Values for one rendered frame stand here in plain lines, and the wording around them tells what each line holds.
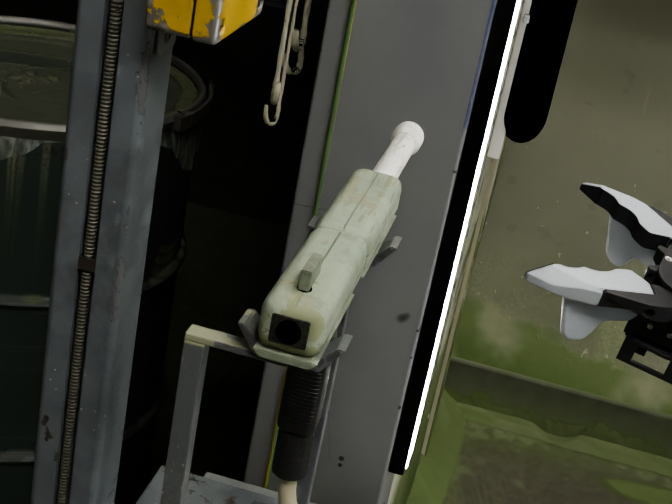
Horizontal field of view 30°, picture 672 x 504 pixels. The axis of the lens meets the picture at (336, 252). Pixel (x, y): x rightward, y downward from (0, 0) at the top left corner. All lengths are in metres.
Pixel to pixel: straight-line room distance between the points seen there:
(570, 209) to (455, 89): 1.66
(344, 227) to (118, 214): 0.18
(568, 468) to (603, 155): 0.75
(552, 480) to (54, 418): 1.90
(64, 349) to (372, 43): 0.54
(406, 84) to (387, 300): 0.26
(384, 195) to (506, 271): 1.93
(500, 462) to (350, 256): 1.94
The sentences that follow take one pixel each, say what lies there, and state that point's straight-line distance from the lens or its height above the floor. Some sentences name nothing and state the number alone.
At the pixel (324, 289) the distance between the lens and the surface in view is 0.89.
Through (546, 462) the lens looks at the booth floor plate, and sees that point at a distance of 2.91.
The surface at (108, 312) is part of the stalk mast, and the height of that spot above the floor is 1.05.
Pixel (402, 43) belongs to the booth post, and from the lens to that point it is 1.40.
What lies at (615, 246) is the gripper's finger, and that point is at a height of 1.16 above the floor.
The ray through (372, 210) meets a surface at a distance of 1.04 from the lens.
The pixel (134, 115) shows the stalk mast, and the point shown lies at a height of 1.22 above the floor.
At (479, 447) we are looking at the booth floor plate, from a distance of 2.89.
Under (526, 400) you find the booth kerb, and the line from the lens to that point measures 2.99.
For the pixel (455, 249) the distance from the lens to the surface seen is 1.47.
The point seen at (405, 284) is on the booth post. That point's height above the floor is 0.91.
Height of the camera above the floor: 1.53
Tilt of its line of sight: 24 degrees down
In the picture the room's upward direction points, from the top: 11 degrees clockwise
